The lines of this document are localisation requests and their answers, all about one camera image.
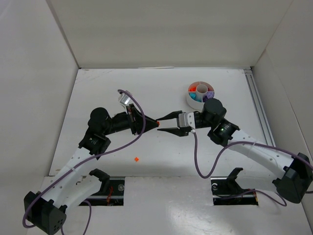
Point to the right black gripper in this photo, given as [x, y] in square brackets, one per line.
[207, 118]

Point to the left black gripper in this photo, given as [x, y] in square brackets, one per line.
[133, 120]

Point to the teal long lego brick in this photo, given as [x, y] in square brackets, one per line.
[193, 96]

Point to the teal small lego brick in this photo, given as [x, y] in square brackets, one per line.
[197, 99]

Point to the orange round lego piece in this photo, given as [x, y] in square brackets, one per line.
[192, 87]

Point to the dark purple lego brick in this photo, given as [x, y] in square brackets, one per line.
[205, 99]

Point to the lavender square lego plate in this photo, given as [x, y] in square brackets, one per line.
[210, 94]

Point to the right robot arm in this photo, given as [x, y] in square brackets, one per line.
[294, 173]

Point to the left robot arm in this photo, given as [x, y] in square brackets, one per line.
[79, 178]

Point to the white round divided container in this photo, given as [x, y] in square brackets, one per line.
[200, 92]

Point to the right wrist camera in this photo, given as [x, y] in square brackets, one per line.
[186, 120]

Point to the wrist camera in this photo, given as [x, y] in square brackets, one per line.
[186, 120]
[125, 98]

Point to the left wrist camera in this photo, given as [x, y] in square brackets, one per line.
[125, 98]

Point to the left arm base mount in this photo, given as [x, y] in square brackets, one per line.
[111, 191]

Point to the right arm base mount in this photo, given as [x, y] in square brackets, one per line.
[225, 191]

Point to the aluminium rail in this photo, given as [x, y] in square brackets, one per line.
[261, 114]

